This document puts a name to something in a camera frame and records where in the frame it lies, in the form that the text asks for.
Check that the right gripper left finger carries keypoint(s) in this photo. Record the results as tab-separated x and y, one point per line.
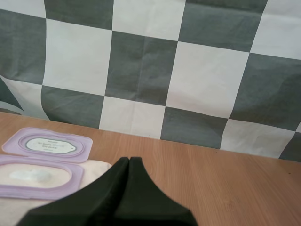
94	200

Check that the checked cloth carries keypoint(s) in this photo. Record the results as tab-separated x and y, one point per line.
150	70

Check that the white wet wipes pack lilac lid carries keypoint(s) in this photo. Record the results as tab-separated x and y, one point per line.
42	164

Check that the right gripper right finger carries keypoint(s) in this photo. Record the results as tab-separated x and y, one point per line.
145	200

